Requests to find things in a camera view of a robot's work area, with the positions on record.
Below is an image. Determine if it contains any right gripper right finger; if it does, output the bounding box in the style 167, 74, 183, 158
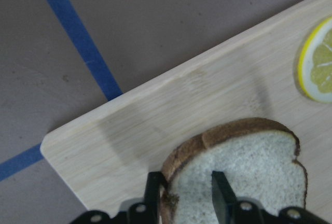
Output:
212, 171, 237, 223

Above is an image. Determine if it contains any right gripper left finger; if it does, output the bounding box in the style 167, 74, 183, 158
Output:
144, 172, 164, 223

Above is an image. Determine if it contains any lemon slice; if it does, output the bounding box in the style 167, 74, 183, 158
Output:
297, 17, 331, 103

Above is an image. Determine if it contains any bread slice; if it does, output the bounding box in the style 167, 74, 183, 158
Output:
160, 118, 308, 223

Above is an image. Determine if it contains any wooden cutting board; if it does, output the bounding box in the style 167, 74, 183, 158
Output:
40, 0, 331, 221

